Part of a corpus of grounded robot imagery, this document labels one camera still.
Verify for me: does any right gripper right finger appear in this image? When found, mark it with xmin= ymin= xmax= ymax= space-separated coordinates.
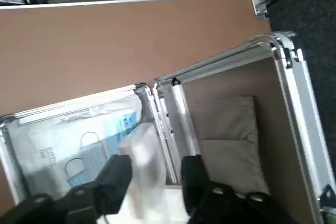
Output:
xmin=181 ymin=155 xmax=289 ymax=224

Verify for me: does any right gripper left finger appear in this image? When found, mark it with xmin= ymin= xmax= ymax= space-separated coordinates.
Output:
xmin=0 ymin=154 xmax=133 ymax=224

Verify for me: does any white bandage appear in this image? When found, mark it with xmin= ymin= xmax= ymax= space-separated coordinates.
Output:
xmin=118 ymin=122 xmax=168 ymax=221

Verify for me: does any aluminium medical kit case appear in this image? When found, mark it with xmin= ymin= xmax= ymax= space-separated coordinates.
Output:
xmin=0 ymin=31 xmax=336 ymax=224

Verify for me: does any blue white mask packet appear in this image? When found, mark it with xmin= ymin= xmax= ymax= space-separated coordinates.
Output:
xmin=5 ymin=98 xmax=148 ymax=204

